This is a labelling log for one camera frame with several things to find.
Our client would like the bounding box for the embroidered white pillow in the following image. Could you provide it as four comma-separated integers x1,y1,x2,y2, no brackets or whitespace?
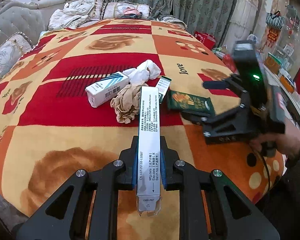
0,32,32,80

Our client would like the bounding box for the white pillow by curtain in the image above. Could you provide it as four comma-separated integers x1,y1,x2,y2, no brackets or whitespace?
102,2,152,20

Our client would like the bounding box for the white lace covered appliance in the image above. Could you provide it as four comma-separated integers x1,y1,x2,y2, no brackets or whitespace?
223,0,258,54

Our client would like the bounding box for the green white small box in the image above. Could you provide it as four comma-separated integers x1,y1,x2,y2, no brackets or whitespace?
155,76,172,104

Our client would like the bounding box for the red paper bag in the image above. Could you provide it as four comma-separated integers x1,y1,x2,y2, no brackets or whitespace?
194,31,216,50

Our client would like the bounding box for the grey tufted headboard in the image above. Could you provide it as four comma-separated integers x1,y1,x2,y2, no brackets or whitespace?
0,0,65,45

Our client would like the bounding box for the dark green snack packet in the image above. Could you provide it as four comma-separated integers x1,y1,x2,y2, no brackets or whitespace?
167,90,215,116

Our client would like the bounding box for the red plastic bag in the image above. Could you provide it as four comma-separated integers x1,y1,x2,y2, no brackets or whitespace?
222,54,237,73

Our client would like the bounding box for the crumpled white tissue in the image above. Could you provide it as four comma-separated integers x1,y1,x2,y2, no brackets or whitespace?
122,60,161,86

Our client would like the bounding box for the white blue striped box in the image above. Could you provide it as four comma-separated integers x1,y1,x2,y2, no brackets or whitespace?
85,72,129,108

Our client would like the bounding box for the long white medicine box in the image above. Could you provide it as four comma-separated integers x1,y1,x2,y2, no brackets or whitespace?
136,86,161,216

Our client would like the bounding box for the white folded quilt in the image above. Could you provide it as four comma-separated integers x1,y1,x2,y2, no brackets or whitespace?
48,0,104,31

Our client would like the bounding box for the striped hanging tote bag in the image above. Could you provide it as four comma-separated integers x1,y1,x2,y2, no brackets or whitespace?
266,10,285,30

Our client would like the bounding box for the right hand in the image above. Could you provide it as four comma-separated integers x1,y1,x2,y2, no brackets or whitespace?
249,118,300,159

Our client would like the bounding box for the crumpled beige paper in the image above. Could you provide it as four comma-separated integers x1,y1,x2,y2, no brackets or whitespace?
110,83,147,124

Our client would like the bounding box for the patterned red orange blanket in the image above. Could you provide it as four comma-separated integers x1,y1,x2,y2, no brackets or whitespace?
0,20,284,239

